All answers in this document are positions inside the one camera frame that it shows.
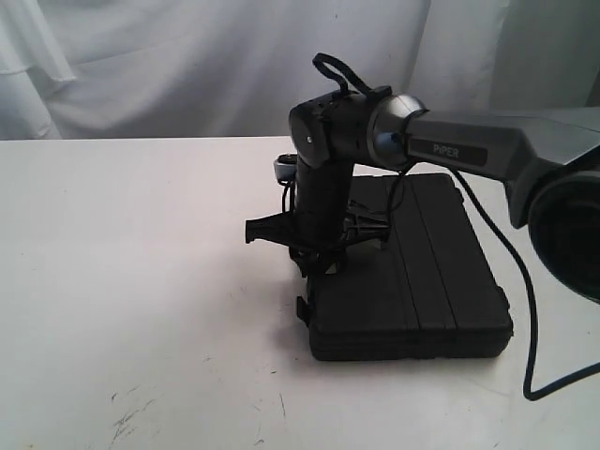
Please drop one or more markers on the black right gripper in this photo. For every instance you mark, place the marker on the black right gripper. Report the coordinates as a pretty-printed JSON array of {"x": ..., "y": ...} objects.
[{"x": 320, "y": 221}]

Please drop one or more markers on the black plastic tool case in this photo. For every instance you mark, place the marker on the black plastic tool case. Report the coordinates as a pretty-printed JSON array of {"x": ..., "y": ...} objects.
[{"x": 427, "y": 293}]

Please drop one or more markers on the right robot arm Piper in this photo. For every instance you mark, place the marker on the right robot arm Piper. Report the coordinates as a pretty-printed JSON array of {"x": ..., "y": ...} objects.
[{"x": 547, "y": 162}]

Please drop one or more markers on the white backdrop curtain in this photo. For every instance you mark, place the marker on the white backdrop curtain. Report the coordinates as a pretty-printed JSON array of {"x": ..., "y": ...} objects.
[{"x": 156, "y": 69}]

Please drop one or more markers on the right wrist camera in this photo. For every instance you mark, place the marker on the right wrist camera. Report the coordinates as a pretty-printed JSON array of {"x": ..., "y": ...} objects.
[{"x": 285, "y": 168}]

